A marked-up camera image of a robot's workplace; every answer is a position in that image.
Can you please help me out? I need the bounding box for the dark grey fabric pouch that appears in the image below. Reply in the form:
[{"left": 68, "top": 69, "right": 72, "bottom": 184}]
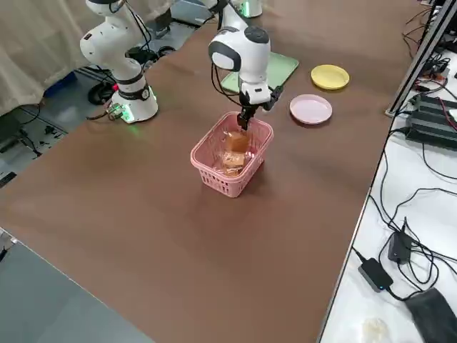
[{"left": 404, "top": 287, "right": 457, "bottom": 343}]

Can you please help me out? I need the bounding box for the black cable coil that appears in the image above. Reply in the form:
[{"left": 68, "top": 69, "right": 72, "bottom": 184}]
[{"left": 88, "top": 80, "right": 116, "bottom": 106}]

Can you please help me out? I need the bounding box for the black power supply unit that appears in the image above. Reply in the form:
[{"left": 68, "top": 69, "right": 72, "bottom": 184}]
[
  {"left": 405, "top": 109, "right": 457, "bottom": 148},
  {"left": 413, "top": 93, "right": 457, "bottom": 124}
]

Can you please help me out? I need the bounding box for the small pink plastic basket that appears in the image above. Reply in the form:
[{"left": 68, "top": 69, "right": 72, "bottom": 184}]
[{"left": 190, "top": 111, "right": 274, "bottom": 199}]

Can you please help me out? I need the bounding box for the green plastic tray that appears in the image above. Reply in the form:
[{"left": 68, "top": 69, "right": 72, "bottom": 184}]
[{"left": 220, "top": 51, "right": 300, "bottom": 96}]

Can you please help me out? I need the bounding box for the clear plastic bag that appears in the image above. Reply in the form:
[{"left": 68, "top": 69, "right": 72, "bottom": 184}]
[{"left": 362, "top": 317, "right": 390, "bottom": 340}]

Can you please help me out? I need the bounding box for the aluminium camera post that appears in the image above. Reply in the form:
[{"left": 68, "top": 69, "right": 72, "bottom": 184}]
[{"left": 384, "top": 0, "right": 457, "bottom": 117}]

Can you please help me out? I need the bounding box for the white round plate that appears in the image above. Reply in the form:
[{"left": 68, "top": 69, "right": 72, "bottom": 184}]
[{"left": 288, "top": 94, "right": 333, "bottom": 126}]

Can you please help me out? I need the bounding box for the beige curtain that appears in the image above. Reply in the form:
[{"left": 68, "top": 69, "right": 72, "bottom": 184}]
[{"left": 0, "top": 0, "right": 172, "bottom": 117}]

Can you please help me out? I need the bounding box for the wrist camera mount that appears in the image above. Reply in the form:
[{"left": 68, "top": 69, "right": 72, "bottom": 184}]
[{"left": 262, "top": 84, "right": 283, "bottom": 114}]

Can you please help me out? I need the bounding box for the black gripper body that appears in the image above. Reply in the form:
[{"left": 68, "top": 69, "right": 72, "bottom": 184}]
[{"left": 238, "top": 89, "right": 261, "bottom": 116}]

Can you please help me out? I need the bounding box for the yellow round plate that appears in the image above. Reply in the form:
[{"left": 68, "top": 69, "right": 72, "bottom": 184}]
[{"left": 310, "top": 64, "right": 351, "bottom": 91}]

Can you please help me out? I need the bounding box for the green circuit board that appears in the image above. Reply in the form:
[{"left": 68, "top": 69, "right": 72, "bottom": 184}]
[{"left": 106, "top": 102, "right": 125, "bottom": 121}]

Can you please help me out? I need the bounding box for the blue plastic crate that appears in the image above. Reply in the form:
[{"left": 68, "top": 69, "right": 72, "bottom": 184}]
[{"left": 42, "top": 69, "right": 78, "bottom": 97}]

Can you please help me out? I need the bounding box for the black power adapter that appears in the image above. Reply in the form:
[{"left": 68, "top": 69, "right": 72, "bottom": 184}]
[
  {"left": 358, "top": 257, "right": 394, "bottom": 293},
  {"left": 388, "top": 230, "right": 414, "bottom": 264}
]

